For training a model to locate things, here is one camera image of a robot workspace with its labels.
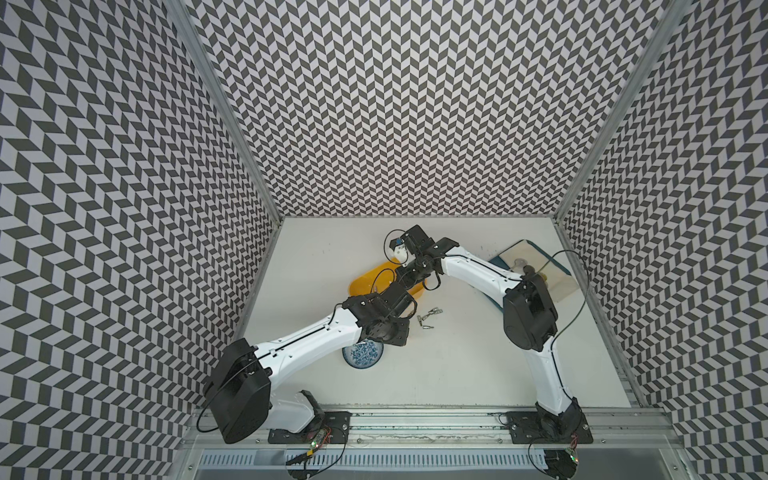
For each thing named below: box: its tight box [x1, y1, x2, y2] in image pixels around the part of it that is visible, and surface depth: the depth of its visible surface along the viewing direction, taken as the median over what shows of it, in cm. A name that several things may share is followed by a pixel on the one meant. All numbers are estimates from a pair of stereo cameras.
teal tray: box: [488, 239, 579, 303], surface depth 107 cm
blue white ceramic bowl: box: [342, 338, 384, 369], surface depth 85 cm
